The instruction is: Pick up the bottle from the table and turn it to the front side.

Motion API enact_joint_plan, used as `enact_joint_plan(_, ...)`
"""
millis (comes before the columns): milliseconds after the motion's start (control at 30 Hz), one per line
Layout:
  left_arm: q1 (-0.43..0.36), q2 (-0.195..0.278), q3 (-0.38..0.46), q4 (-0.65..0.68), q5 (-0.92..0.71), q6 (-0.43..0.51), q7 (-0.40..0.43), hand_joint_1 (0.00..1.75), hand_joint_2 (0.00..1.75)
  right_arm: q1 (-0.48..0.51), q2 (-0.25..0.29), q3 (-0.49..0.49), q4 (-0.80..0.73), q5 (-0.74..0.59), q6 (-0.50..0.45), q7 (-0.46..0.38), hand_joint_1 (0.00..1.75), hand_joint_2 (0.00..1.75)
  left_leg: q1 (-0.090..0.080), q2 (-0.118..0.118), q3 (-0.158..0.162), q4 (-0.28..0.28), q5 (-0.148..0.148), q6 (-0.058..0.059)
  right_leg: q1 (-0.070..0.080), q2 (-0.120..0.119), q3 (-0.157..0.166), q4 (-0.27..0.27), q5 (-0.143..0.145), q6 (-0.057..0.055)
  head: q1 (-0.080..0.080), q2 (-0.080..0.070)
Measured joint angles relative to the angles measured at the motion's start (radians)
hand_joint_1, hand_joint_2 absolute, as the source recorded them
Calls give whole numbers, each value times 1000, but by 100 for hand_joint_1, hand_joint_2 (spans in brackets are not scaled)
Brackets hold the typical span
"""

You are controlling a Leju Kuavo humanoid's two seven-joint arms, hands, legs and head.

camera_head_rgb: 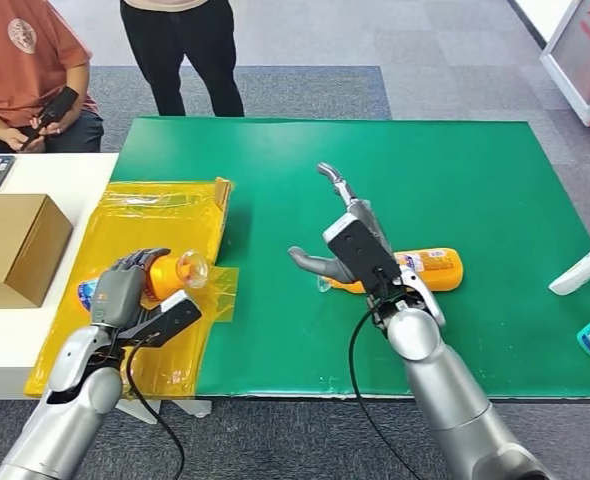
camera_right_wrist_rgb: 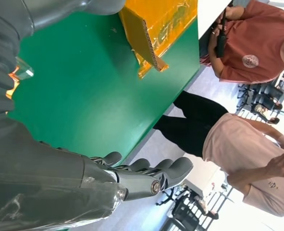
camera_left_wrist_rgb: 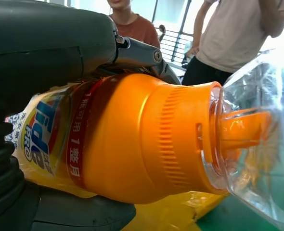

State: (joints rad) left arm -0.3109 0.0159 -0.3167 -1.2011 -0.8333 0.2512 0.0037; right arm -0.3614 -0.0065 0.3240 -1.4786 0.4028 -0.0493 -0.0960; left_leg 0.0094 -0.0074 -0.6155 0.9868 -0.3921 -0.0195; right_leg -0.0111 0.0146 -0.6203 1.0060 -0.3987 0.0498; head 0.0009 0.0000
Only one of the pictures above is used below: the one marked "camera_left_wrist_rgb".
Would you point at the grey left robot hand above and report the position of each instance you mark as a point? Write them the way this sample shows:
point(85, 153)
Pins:
point(35, 47)

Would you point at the orange detergent bottle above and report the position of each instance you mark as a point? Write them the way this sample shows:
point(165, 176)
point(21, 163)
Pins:
point(122, 137)

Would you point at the person in red shirt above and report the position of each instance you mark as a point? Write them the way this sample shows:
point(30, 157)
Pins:
point(137, 30)

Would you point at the metal railing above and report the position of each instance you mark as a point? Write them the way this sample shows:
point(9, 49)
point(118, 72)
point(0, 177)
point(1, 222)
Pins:
point(173, 44)

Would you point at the yellow plastic-wrapped package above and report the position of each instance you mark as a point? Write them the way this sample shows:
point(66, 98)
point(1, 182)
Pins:
point(168, 213)

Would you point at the person in pale shirt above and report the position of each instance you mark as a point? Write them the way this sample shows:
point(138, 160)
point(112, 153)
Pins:
point(228, 38)

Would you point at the green table mat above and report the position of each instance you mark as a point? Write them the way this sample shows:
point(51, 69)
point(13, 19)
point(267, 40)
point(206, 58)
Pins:
point(223, 220)

